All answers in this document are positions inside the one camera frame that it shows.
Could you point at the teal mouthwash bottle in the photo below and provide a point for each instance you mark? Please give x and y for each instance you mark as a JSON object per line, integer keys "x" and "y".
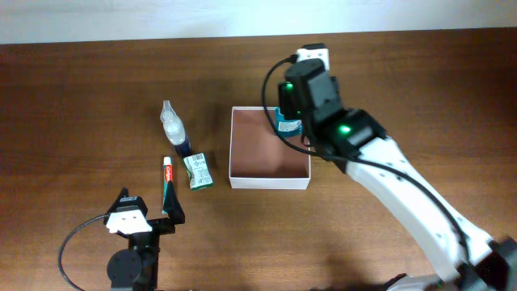
{"x": 287, "y": 128}

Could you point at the green white soap packet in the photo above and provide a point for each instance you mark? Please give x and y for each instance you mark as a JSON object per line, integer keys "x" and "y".
{"x": 198, "y": 172}

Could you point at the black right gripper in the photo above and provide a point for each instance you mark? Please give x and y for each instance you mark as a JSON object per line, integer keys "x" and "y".
{"x": 287, "y": 100}

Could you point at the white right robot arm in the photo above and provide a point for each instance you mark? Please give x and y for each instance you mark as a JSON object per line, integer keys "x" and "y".
{"x": 463, "y": 256}

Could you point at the red green toothpaste tube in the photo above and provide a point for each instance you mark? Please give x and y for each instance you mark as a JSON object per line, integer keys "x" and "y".
{"x": 166, "y": 178}

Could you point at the pink cardboard box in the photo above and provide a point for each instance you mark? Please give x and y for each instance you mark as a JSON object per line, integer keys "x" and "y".
{"x": 258, "y": 159}

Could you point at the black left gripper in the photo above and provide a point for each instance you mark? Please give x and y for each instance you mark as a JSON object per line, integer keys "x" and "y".
{"x": 175, "y": 213}

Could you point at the purple foaming soap pump bottle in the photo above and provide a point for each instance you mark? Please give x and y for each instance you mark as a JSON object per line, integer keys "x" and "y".
{"x": 175, "y": 130}

